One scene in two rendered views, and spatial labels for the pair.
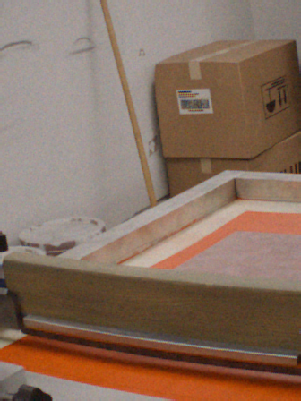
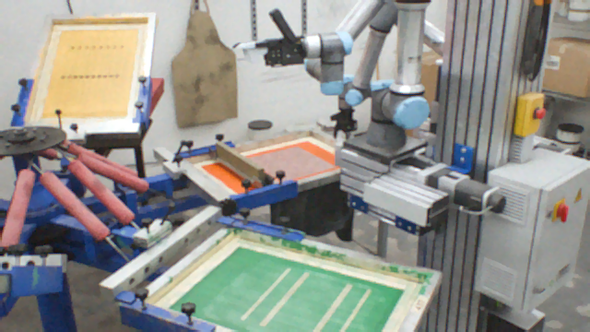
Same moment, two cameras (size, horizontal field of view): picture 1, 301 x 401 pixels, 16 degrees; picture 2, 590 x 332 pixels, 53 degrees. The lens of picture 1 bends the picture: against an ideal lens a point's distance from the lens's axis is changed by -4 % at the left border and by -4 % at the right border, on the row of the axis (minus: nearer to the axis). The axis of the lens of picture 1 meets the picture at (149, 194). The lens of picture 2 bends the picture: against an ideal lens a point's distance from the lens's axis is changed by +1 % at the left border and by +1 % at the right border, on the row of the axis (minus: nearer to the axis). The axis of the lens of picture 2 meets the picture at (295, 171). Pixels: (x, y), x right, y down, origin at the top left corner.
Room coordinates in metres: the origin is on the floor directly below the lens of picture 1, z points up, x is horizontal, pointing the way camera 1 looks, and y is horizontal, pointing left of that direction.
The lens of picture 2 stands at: (-1.17, -1.07, 2.02)
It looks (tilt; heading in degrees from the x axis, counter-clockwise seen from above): 23 degrees down; 20
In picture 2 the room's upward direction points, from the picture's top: 1 degrees counter-clockwise
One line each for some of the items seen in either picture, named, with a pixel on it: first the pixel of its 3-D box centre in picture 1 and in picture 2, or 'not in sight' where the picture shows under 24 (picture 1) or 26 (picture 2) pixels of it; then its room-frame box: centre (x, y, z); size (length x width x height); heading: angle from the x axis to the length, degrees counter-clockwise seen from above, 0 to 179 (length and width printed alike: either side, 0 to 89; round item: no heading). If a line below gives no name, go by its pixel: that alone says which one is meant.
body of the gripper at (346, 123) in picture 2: not in sight; (346, 119); (1.49, -0.37, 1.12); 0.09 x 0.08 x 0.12; 53
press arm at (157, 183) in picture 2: not in sight; (162, 182); (0.76, 0.22, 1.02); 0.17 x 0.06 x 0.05; 143
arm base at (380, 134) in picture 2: not in sight; (385, 128); (0.87, -0.68, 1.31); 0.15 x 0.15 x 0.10
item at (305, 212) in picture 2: not in sight; (310, 209); (1.15, -0.30, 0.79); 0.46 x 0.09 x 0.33; 143
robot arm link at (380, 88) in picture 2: not in sight; (388, 98); (0.87, -0.69, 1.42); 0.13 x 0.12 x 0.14; 38
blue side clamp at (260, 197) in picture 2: not in sight; (264, 195); (0.85, -0.20, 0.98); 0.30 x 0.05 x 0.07; 143
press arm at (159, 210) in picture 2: not in sight; (194, 201); (0.87, 0.14, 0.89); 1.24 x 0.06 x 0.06; 143
